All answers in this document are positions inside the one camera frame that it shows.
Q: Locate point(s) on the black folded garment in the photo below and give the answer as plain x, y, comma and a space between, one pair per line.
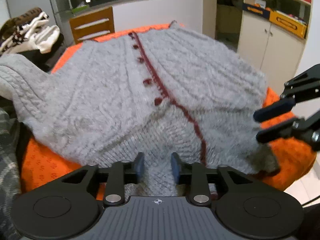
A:
53, 55

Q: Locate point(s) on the dark blue tray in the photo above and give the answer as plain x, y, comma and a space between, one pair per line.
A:
256, 10

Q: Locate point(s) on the cream storage cabinet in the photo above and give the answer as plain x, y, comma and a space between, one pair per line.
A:
270, 50

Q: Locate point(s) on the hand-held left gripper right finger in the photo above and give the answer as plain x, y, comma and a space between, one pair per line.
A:
175, 167

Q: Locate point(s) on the stack of folded white clothes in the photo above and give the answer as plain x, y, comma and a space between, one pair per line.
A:
22, 36

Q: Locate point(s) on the grey knit cardigan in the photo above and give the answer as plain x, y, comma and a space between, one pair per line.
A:
100, 92

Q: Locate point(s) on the white folded sweatshirt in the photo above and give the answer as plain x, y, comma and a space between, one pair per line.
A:
46, 38

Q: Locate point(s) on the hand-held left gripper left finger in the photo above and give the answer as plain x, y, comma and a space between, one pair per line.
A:
139, 166

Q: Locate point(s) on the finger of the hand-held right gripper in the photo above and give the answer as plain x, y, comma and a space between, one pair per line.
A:
273, 109
276, 132

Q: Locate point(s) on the orange patterned mat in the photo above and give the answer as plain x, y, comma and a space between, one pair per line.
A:
292, 155

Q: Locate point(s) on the wooden chair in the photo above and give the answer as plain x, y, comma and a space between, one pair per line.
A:
92, 16

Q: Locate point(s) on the green tissue box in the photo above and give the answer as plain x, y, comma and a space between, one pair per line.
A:
80, 8

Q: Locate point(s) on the brown flower-patterned sweater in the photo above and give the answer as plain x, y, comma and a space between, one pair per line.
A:
22, 17

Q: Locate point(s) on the grey plaid garment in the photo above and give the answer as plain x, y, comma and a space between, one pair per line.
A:
8, 160

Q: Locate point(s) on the yellow tray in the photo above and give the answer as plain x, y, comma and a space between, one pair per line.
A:
287, 23

